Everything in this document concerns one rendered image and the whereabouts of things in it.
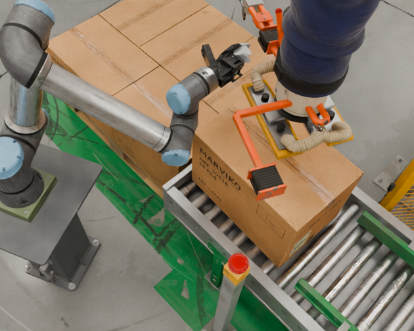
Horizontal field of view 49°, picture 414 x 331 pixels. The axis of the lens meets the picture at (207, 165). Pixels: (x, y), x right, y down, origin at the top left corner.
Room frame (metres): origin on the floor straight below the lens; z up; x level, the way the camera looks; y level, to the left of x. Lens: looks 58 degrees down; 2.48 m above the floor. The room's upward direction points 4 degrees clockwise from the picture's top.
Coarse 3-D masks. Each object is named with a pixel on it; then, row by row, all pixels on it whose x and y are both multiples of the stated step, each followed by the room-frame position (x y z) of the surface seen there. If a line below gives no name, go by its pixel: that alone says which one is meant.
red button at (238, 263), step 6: (234, 258) 0.56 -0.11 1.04; (240, 258) 0.56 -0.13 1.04; (246, 258) 0.56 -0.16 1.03; (228, 264) 0.54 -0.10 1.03; (234, 264) 0.53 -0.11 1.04; (240, 264) 0.54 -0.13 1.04; (246, 264) 0.54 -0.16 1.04; (234, 270) 0.52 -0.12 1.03; (240, 270) 0.52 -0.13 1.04; (246, 270) 0.52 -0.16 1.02
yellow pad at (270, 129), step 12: (264, 84) 1.16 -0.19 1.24; (252, 96) 1.10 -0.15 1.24; (264, 96) 1.08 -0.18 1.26; (264, 120) 0.99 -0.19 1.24; (264, 132) 0.95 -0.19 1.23; (276, 132) 0.94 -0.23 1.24; (288, 132) 0.95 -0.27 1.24; (276, 144) 0.89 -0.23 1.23; (276, 156) 0.85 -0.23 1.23; (288, 156) 0.86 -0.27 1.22
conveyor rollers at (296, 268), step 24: (216, 216) 0.95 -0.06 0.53; (240, 240) 0.83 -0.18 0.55; (264, 264) 0.73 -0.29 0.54; (360, 264) 0.76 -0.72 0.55; (384, 264) 0.77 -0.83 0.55; (408, 264) 0.78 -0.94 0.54; (336, 288) 0.64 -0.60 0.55; (360, 288) 0.65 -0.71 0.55; (312, 312) 0.53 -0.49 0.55; (408, 312) 0.56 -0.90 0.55
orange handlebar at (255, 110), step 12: (252, 12) 1.41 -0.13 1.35; (264, 12) 1.41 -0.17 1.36; (264, 24) 1.37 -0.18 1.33; (276, 48) 1.23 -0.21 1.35; (252, 108) 0.94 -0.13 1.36; (264, 108) 0.95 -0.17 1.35; (276, 108) 0.96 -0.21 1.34; (312, 108) 0.96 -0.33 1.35; (324, 108) 0.96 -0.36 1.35; (240, 120) 0.89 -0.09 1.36; (312, 120) 0.92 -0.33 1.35; (324, 120) 0.92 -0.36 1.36; (240, 132) 0.85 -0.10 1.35; (252, 144) 0.80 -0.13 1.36; (252, 156) 0.76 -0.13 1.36
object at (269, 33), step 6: (276, 24) 1.33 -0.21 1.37; (264, 30) 1.31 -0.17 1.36; (270, 30) 1.31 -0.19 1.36; (276, 30) 1.31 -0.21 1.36; (264, 36) 1.27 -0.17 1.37; (270, 36) 1.28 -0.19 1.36; (276, 36) 1.28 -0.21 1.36; (258, 42) 1.29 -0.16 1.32; (264, 42) 1.25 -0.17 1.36; (270, 42) 1.23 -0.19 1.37; (276, 42) 1.24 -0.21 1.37; (264, 48) 1.24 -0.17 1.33; (270, 48) 1.23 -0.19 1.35; (270, 54) 1.24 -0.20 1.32
